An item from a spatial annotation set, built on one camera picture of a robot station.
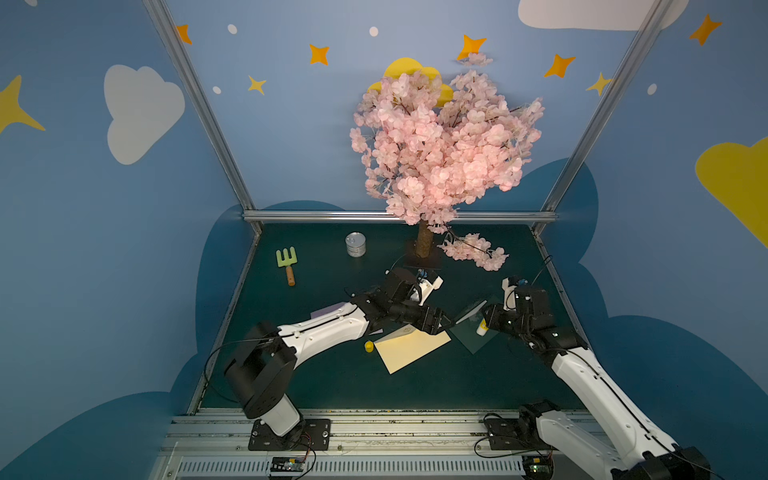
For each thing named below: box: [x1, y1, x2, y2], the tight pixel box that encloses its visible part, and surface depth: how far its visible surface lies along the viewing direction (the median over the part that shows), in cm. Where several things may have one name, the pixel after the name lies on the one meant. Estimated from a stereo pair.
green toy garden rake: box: [276, 246, 298, 287], surface depth 113 cm
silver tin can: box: [345, 231, 367, 258], surface depth 113 cm
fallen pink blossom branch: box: [437, 233, 509, 271], surface depth 86 cm
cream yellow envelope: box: [374, 324, 452, 375], surface depth 91 cm
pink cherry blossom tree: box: [350, 69, 545, 268], surface depth 69 cm
